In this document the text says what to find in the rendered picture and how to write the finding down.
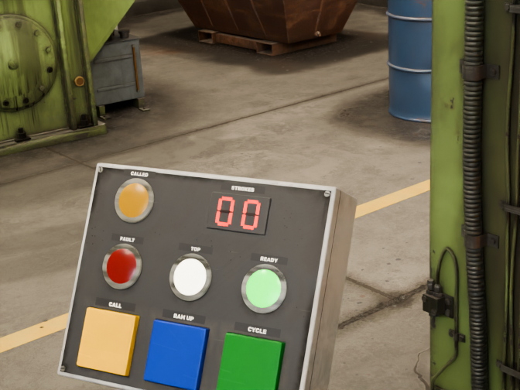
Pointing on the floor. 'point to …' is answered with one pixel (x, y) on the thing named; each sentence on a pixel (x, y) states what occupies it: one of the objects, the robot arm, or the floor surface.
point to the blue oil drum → (410, 59)
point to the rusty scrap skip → (269, 22)
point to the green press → (63, 70)
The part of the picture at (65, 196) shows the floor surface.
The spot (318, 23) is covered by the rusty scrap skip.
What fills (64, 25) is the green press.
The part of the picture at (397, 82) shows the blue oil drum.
